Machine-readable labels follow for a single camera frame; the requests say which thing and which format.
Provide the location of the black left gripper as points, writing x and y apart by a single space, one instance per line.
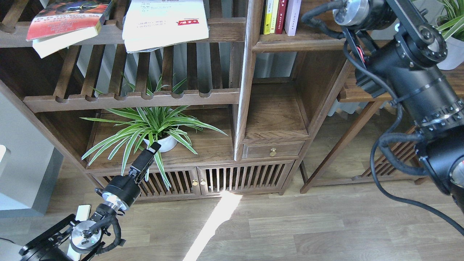
122 191

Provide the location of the white book red logo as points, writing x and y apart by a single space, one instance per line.
152 24

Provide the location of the pale pink thin book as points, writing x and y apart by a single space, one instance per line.
292 16

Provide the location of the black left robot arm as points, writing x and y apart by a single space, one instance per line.
101 232

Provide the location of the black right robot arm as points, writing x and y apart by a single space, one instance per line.
395 50

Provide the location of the small white plant pot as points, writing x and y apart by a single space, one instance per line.
167 143

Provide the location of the green spider plant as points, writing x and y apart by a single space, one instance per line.
151 123

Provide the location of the right slatted cabinet door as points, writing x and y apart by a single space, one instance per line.
244 178

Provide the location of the dark wooden bookshelf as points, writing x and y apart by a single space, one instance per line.
265 88

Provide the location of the grey cabinet at left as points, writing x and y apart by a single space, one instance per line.
31 170

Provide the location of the small wooden drawer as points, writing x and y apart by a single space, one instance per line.
272 150

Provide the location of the red cover thick book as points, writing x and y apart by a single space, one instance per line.
66 22

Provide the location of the yellow upright book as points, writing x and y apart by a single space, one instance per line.
271 10

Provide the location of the dark red upright book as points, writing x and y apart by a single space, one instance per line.
281 10

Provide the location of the large white plant pot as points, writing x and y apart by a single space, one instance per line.
455 54

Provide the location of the green plant top right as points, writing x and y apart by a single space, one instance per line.
444 15

